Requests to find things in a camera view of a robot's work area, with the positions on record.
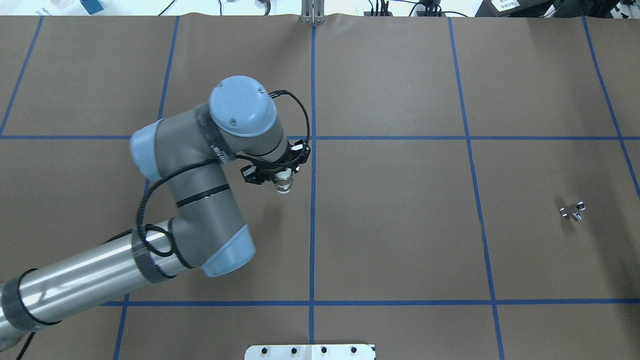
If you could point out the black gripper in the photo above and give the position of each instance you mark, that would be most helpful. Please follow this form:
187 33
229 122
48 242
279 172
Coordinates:
278 174

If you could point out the white PPR valve with handle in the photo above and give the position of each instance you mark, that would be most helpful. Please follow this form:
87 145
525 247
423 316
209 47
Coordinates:
283 181

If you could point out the white central pedestal column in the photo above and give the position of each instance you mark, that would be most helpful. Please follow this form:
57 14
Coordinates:
347 351

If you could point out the aluminium frame post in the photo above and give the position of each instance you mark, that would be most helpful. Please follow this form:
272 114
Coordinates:
313 12

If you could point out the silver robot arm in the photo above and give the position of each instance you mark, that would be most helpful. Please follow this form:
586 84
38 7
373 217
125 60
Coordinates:
188 218

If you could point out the chrome pipe tee fitting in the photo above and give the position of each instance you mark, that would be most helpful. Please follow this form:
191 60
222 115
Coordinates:
573 211

